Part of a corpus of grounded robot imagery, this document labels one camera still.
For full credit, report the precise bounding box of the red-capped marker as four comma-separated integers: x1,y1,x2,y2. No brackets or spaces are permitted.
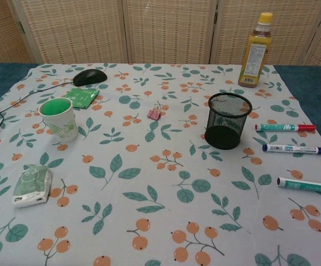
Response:
255,123,317,132

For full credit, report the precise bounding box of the blue-capped marker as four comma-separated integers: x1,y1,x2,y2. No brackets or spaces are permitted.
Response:
262,143,321,155

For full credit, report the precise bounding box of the black capped marker pen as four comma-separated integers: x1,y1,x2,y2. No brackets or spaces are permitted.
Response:
277,176,321,195

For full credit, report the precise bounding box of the black mesh pen holder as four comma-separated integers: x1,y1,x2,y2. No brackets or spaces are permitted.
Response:
204,93,253,151

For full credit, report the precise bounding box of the pink binder clip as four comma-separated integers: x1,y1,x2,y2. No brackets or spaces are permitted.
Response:
148,101,163,122

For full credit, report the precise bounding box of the floral leaf and fruit tablecloth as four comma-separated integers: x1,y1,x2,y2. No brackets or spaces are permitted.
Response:
0,63,321,266

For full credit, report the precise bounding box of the green foil sachet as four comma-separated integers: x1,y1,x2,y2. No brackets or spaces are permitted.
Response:
61,88,100,110

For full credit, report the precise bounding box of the black computer mouse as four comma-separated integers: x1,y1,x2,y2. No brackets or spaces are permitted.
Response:
72,69,108,87

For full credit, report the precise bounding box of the white paper cup green inside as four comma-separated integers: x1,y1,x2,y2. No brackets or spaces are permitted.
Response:
38,97,79,144

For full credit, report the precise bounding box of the woven folding screen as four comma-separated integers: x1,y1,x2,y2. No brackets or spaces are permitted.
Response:
0,0,321,68

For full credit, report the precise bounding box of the yellow capped drink bottle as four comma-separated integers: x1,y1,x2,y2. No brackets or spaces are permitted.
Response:
237,12,274,89

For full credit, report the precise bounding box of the green white tissue pack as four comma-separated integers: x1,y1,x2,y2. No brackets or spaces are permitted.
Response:
12,163,53,208

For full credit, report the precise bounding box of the teal blue table cover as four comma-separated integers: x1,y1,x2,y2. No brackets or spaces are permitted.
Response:
0,62,321,160

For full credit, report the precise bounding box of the black mouse cable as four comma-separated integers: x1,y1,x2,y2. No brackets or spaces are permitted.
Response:
0,80,75,168

